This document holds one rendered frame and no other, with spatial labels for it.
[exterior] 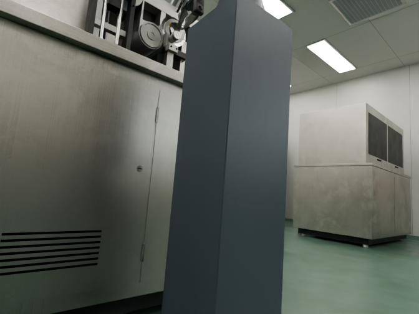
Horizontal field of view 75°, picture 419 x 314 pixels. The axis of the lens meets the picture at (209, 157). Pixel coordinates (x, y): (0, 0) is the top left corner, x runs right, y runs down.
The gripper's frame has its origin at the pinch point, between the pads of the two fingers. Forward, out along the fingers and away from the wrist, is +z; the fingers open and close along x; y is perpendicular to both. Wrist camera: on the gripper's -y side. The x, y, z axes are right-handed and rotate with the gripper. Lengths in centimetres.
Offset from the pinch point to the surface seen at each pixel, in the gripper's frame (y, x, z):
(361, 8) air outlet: 121, -255, -92
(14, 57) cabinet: -52, 65, 15
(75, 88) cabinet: -55, 49, 17
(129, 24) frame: -19.4, 30.3, 4.3
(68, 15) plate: 25, 43, 27
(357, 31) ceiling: 136, -301, -76
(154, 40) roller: -5.4, 11.6, 10.3
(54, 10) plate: 24, 49, 28
